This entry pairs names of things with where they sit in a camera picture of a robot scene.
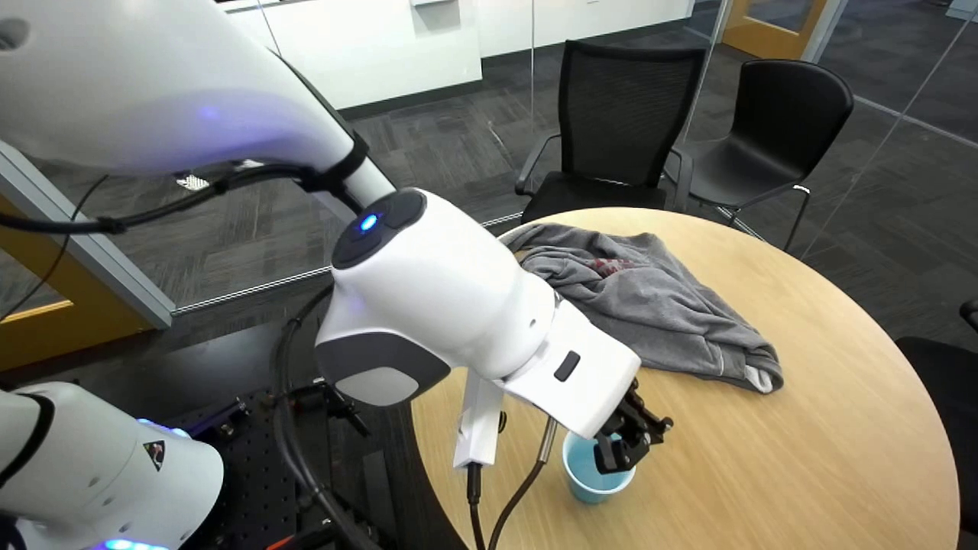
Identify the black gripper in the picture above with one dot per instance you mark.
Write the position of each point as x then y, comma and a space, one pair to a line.
638, 417

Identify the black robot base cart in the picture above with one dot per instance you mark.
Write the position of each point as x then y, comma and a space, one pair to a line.
245, 470

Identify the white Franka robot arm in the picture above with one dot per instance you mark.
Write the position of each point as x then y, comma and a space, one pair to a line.
437, 284

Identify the blue paper cup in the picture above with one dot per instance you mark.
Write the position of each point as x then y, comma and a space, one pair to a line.
584, 486

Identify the grey sweatshirt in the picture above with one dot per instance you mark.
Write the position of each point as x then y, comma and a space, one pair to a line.
662, 308

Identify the black mesh office chair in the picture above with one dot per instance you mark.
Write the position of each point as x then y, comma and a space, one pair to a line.
623, 112
951, 408

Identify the black plastic office chair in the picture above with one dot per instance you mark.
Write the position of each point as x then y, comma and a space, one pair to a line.
783, 122

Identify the black bar clamp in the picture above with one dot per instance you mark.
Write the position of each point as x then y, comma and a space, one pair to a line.
218, 417

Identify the wooden door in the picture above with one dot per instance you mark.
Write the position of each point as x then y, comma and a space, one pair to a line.
774, 32

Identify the yellow wooden panel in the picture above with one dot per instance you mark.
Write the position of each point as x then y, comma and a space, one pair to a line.
61, 325

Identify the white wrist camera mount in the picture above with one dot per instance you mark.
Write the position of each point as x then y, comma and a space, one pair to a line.
479, 417

